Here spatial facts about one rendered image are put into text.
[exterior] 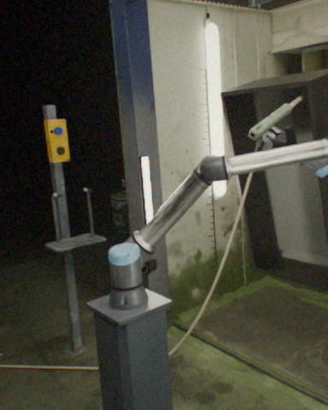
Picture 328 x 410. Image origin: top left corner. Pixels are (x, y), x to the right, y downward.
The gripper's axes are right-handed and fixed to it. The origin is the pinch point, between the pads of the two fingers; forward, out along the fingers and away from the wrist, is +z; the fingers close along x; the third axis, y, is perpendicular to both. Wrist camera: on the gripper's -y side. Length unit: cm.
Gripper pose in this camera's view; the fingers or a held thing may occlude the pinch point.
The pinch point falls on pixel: (264, 127)
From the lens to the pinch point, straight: 220.9
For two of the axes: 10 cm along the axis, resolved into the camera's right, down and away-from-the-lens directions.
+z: -7.4, -5.7, 3.7
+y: -0.8, 6.1, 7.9
